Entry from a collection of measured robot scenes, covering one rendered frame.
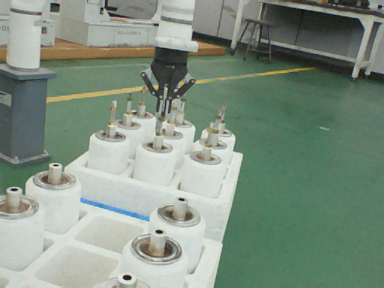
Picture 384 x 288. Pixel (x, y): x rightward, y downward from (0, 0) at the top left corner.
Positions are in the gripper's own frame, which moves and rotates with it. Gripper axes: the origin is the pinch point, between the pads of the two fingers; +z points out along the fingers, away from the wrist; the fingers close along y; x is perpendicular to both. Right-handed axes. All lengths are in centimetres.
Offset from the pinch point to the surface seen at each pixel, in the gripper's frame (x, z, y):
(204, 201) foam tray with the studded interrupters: 11.9, 17.3, -10.7
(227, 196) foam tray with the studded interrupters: 8.3, 17.2, -16.9
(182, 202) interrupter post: 33.7, 7.1, -1.4
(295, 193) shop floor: -37, 35, -56
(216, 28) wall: -558, 17, -127
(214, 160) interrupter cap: 4.9, 9.9, -12.9
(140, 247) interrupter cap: 43.7, 9.7, 5.5
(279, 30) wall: -493, 2, -200
